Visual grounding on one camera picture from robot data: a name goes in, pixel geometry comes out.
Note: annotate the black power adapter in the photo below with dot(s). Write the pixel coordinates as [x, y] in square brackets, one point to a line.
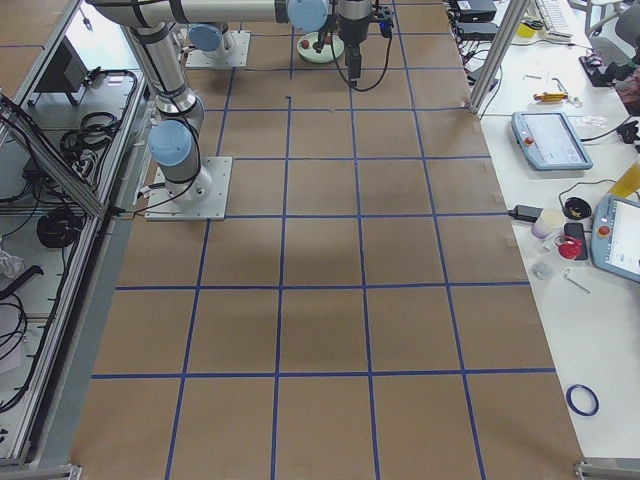
[525, 213]

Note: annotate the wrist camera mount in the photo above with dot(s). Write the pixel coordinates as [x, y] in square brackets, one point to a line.
[384, 17]

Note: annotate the white cup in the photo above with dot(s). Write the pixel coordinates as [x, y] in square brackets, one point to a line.
[549, 220]

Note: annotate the black control box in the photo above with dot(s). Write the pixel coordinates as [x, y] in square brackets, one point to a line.
[65, 73]

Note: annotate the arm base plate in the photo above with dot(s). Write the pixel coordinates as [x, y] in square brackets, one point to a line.
[233, 53]
[207, 198]

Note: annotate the teach pendant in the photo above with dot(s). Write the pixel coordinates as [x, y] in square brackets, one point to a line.
[549, 141]
[615, 239]

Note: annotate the light green plate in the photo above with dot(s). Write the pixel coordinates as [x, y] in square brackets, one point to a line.
[306, 51]

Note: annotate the aluminium frame post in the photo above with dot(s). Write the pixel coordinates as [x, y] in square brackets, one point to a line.
[509, 23]

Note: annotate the blue tape roll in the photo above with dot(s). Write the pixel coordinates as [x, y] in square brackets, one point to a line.
[582, 400]

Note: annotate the near teach pendant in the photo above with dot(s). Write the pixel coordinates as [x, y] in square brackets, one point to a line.
[615, 239]

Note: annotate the far teach pendant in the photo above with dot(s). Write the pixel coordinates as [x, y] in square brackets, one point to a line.
[549, 141]

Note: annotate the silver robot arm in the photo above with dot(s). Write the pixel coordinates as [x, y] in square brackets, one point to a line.
[205, 18]
[174, 142]

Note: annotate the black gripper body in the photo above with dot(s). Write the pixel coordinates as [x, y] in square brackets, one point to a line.
[352, 29]
[321, 40]

